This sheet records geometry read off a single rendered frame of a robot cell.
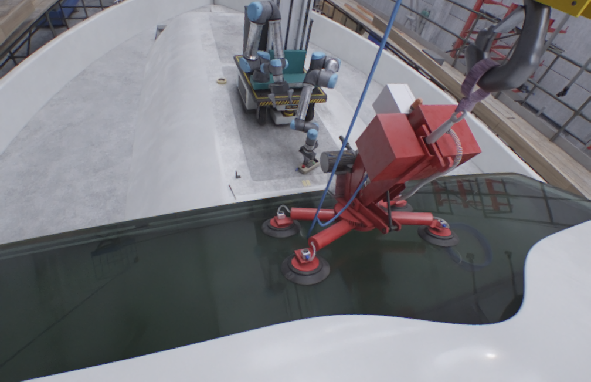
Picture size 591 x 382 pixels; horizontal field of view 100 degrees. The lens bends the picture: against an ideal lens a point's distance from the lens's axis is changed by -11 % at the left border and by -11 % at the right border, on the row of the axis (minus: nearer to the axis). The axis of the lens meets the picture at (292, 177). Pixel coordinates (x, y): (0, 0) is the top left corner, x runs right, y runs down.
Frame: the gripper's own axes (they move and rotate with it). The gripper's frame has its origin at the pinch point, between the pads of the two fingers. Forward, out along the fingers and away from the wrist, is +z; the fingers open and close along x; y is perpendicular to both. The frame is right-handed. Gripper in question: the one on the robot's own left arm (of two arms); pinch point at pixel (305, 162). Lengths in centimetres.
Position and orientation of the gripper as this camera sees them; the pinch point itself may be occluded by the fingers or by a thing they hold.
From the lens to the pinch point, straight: 224.0
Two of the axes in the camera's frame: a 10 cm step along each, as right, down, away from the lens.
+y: -7.0, 4.3, -5.7
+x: 6.9, 5.8, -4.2
